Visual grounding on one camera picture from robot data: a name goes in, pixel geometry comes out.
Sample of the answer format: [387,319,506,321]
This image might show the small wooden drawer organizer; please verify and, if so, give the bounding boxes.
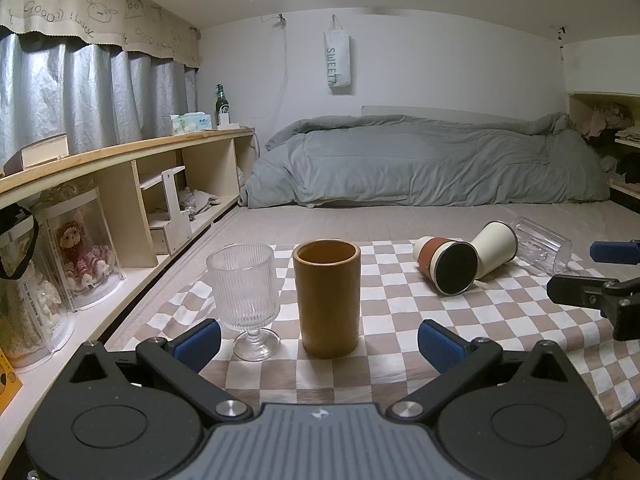
[139,164,194,257]

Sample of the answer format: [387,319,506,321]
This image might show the wooden wall niche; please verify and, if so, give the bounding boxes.
[566,90,640,203]

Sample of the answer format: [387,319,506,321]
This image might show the brown checkered cloth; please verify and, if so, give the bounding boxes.
[107,239,640,419]

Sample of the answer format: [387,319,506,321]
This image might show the clear ribbed plastic cup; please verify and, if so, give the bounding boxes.
[512,216,573,275]

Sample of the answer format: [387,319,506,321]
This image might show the white hanging tote bag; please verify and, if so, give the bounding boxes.
[322,14,353,95]

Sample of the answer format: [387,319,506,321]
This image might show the ribbed glass goblet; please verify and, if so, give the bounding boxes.
[206,242,281,362]

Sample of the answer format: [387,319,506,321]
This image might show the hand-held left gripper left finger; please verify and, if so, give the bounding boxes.
[64,319,255,423]

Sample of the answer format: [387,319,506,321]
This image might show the white wall cable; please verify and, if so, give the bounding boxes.
[250,14,292,120]

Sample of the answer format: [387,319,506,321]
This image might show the brown bamboo cup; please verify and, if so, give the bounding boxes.
[292,239,362,360]

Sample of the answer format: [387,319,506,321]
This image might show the red doll in clear case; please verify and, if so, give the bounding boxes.
[36,187,127,312]

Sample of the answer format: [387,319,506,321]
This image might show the cream cup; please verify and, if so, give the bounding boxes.
[470,220,519,281]

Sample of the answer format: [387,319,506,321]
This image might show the grey cloth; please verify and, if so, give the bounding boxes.
[177,186,222,217]

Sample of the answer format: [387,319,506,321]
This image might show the beige printed valance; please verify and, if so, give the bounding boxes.
[0,0,202,69]

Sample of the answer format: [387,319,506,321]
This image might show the brown and white tipped cup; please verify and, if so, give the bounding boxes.
[413,236,480,296]

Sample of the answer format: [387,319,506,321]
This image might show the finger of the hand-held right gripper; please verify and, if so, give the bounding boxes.
[546,272,640,342]
[589,241,640,264]

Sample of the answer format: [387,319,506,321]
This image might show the tissue pack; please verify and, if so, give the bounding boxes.
[169,112,214,136]

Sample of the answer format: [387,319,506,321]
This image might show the grey curtain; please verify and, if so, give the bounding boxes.
[0,29,199,162]

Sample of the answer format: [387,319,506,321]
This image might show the wooden shelf unit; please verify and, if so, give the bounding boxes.
[0,126,257,461]

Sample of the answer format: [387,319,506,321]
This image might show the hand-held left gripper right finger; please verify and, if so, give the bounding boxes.
[387,319,581,423]

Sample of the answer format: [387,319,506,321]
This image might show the thick book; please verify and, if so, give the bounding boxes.
[2,133,70,174]

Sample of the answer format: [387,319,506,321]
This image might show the black strap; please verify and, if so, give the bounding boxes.
[0,204,40,280]

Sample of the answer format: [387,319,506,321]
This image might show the white doll in clear case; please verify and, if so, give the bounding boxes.
[0,252,77,370]

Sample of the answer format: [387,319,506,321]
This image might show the green glass bottle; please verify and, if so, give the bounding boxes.
[214,84,229,129]

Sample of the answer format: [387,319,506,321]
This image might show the orange card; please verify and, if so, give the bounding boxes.
[0,346,24,412]

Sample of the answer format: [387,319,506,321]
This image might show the grey duvet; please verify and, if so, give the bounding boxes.
[239,112,614,210]

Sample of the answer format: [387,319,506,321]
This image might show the pink folded clothes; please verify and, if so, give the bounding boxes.
[581,102,633,139]

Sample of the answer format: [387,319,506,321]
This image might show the dark folded clothes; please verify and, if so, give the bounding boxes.
[611,152,640,187]

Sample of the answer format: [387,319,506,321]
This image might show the beige bed mattress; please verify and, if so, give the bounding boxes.
[102,199,640,351]

